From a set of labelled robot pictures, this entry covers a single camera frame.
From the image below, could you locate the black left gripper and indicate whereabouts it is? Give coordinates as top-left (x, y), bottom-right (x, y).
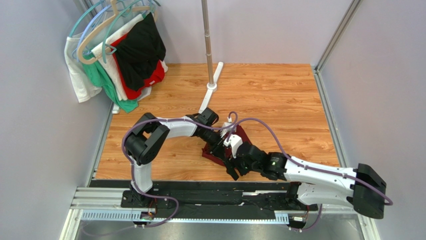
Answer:
top-left (200, 126), bottom-right (228, 161)

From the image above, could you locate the dark red cloth napkin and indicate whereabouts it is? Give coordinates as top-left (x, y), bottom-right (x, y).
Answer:
top-left (201, 125), bottom-right (251, 167)

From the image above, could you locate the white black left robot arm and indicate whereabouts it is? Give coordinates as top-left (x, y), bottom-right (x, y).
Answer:
top-left (122, 107), bottom-right (233, 206)

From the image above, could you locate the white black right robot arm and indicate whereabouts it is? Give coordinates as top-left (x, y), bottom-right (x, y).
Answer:
top-left (224, 141), bottom-right (390, 219)

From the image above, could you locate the metal pole white base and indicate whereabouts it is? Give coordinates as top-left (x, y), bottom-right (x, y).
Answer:
top-left (198, 0), bottom-right (224, 114)

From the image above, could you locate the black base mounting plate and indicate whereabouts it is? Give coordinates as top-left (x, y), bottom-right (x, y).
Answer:
top-left (89, 179), bottom-right (325, 222)

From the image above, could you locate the red shirt on hanger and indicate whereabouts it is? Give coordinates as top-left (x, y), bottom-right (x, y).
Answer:
top-left (111, 34), bottom-right (165, 100)

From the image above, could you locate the black shirt on hanger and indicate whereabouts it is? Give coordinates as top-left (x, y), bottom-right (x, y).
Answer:
top-left (114, 13), bottom-right (167, 91)

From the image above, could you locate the green shirt on hanger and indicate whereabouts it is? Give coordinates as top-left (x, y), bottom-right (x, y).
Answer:
top-left (82, 61), bottom-right (139, 113)

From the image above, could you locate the white shirt on hanger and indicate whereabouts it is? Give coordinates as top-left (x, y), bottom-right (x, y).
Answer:
top-left (64, 32), bottom-right (168, 103)

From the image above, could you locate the teal clothes hanger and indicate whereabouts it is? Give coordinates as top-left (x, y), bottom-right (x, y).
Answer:
top-left (68, 0), bottom-right (161, 64)

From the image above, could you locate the beige clothes hanger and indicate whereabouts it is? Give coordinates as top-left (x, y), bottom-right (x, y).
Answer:
top-left (76, 0), bottom-right (157, 65)

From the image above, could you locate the light blue clothes hanger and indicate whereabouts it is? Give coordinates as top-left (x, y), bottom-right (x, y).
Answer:
top-left (69, 0), bottom-right (111, 62)

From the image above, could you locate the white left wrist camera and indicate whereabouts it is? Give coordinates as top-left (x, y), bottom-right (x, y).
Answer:
top-left (220, 116), bottom-right (235, 137)

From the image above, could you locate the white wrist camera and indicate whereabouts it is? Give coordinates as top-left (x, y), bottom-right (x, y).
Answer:
top-left (223, 134), bottom-right (243, 159)
top-left (220, 116), bottom-right (235, 137)

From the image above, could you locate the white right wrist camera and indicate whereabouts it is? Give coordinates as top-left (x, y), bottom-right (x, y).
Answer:
top-left (223, 134), bottom-right (243, 159)

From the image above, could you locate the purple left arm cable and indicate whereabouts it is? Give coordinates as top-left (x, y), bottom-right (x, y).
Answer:
top-left (81, 111), bottom-right (239, 237)

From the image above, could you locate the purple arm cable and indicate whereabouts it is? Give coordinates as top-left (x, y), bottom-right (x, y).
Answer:
top-left (81, 111), bottom-right (239, 237)
top-left (226, 117), bottom-right (394, 232)

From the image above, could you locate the aluminium frame rail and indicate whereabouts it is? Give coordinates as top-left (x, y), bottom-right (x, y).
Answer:
top-left (60, 180), bottom-right (380, 240)

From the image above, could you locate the aluminium corner post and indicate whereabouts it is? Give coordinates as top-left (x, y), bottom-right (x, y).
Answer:
top-left (314, 0), bottom-right (363, 73)

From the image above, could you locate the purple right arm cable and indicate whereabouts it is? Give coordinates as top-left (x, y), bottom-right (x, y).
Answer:
top-left (226, 117), bottom-right (394, 232)

